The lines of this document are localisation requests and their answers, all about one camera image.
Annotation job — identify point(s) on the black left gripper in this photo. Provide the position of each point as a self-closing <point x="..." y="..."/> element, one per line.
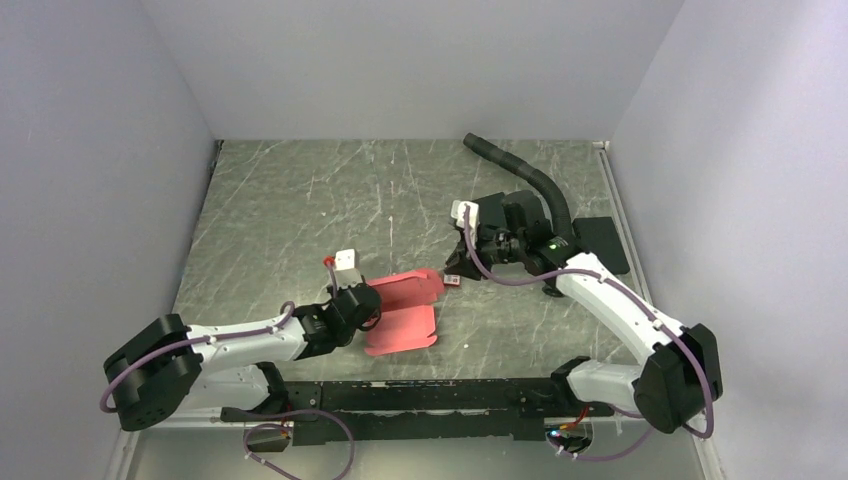
<point x="339" y="293"/>

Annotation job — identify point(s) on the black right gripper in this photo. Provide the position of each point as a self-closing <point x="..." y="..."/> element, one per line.
<point x="459" y="261"/>

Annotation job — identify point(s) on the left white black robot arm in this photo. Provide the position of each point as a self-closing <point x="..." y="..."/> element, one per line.
<point x="170" y="365"/>

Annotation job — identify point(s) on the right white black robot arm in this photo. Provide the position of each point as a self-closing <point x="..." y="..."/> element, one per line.
<point x="676" y="377"/>

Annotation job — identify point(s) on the red white staples box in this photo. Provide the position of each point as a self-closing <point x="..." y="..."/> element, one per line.
<point x="450" y="280"/>

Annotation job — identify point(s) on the black flat device box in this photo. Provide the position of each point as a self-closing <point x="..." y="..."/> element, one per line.
<point x="599" y="235"/>

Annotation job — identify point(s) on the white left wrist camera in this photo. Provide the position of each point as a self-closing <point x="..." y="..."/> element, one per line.
<point x="343" y="268"/>

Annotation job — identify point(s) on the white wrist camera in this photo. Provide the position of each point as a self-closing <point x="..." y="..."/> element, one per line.
<point x="343" y="268"/>
<point x="465" y="215"/>

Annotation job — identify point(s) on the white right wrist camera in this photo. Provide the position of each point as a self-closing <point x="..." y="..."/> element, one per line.
<point x="465" y="215"/>

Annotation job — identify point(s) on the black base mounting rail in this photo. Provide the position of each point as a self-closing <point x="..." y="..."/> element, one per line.
<point x="522" y="409"/>

